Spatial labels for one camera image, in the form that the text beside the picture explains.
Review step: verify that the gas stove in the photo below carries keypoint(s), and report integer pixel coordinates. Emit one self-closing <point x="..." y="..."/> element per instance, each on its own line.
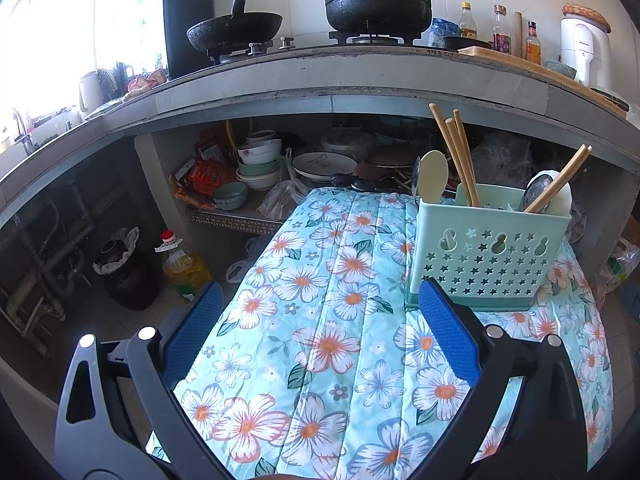
<point x="310" y="47"/>

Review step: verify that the pale green dish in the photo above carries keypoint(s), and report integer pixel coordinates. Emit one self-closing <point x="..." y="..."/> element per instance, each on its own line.
<point x="559" y="70"/>

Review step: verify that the grey drain pipes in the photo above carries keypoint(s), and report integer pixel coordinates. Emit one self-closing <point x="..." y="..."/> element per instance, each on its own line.
<point x="55" y="270"/>

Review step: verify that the yellow cap sauce bottle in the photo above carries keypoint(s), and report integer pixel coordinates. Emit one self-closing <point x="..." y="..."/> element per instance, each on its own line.
<point x="468" y="25"/>

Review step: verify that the green bowl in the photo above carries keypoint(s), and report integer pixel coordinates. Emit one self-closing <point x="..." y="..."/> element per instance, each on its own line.
<point x="257" y="167"/>

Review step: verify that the cooking oil bottle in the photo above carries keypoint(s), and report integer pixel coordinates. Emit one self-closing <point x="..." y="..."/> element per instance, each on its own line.
<point x="182" y="270"/>

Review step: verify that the window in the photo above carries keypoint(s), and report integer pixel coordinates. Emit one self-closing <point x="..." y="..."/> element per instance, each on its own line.
<point x="50" y="35"/>

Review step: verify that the cream plastic rice spoon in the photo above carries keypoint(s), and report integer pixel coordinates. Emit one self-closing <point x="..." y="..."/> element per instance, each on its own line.
<point x="434" y="175"/>

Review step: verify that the large white bowl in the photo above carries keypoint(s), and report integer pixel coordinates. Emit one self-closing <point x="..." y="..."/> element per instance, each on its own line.
<point x="257" y="182"/>

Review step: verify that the black stockpot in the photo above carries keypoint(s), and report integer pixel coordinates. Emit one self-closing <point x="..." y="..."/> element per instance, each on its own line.
<point x="377" y="2"/>

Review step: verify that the woven round lid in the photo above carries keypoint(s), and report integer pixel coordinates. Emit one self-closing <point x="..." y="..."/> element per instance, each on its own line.
<point x="587" y="16"/>

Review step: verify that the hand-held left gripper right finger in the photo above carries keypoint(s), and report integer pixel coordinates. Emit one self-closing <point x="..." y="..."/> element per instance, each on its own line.
<point x="450" y="330"/>

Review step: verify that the white kettle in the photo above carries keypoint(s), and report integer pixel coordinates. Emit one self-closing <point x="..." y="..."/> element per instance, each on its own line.
<point x="90" y="95"/>

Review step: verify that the wooden chopsticks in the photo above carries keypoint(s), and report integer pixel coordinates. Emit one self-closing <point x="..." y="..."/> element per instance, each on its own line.
<point x="451" y="152"/>

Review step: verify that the pink cloth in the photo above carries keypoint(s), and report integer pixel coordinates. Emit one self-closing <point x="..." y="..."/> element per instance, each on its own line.
<point x="145" y="82"/>

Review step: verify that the concrete kitchen counter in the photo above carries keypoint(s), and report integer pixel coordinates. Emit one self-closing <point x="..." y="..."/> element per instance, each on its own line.
<point x="350" y="85"/>

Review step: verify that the white ceramic spoon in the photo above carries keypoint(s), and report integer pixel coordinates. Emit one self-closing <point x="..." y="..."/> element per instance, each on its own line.
<point x="562" y="197"/>

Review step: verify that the white printed plate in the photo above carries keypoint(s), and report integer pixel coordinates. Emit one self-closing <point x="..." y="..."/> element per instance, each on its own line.
<point x="325" y="166"/>

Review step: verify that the green plastic utensil holder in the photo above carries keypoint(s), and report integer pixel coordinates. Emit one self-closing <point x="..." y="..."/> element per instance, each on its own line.
<point x="490" y="255"/>

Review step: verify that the wooden cutting board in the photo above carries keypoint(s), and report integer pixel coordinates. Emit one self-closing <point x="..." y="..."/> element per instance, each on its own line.
<point x="485" y="54"/>

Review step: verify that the steel spoon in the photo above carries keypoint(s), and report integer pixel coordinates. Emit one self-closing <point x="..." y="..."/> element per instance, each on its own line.
<point x="535" y="190"/>

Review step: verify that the green white plastic bag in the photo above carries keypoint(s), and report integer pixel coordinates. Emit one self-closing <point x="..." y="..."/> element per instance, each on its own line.
<point x="620" y="265"/>

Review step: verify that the black ladle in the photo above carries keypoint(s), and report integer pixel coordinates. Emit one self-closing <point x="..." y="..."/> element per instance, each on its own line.
<point x="360" y="182"/>

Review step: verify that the crumpled clear plastic bag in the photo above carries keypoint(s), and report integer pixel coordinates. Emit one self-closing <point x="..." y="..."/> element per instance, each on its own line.
<point x="500" y="160"/>

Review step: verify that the red snack packets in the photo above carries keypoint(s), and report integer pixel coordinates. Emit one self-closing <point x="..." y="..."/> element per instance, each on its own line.
<point x="205" y="177"/>

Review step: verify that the perforated metal shelf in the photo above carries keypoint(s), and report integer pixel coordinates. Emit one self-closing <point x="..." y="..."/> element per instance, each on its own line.
<point x="230" y="220"/>

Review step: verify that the wooden rolling pin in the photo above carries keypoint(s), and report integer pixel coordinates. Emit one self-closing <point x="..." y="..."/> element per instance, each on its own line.
<point x="518" y="35"/>

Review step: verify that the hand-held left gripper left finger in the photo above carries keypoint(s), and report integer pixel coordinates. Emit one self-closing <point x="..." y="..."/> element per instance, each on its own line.
<point x="195" y="325"/>

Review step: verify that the orange sauce bottle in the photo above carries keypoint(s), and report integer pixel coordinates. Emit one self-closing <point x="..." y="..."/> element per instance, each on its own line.
<point x="533" y="47"/>

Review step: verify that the white floral bowl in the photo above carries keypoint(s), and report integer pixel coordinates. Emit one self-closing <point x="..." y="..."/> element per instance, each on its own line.
<point x="260" y="151"/>

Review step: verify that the black bin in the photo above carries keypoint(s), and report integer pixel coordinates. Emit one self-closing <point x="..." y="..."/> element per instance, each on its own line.
<point x="130" y="280"/>

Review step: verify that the floral blanket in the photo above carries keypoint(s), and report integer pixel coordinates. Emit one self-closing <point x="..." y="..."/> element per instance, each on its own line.
<point x="325" y="270"/>

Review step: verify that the steel faucet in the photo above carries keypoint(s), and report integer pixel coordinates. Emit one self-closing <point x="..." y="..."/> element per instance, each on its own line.
<point x="22" y="130"/>

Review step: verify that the teal bowl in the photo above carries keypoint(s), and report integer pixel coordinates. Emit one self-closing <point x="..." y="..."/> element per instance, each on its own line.
<point x="230" y="196"/>

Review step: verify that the blue plastic bag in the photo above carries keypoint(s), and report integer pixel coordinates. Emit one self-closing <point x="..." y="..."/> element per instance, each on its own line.
<point x="444" y="32"/>

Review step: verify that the black wok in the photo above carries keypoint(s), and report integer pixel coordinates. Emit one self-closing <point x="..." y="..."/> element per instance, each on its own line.
<point x="235" y="30"/>

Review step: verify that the red label sauce bottle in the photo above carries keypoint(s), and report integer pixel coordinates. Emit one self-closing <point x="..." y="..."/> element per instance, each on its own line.
<point x="500" y="35"/>

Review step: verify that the black shallow pan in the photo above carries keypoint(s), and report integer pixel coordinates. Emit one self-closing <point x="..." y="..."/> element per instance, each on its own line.
<point x="467" y="42"/>

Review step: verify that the dark drying rack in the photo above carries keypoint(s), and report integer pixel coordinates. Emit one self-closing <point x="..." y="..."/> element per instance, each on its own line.
<point x="115" y="82"/>

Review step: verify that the white kitchen appliance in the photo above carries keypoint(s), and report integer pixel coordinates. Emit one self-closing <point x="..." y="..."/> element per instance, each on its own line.
<point x="587" y="57"/>

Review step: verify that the small white bowl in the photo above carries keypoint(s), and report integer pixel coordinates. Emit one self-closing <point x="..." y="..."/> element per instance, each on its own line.
<point x="260" y="136"/>

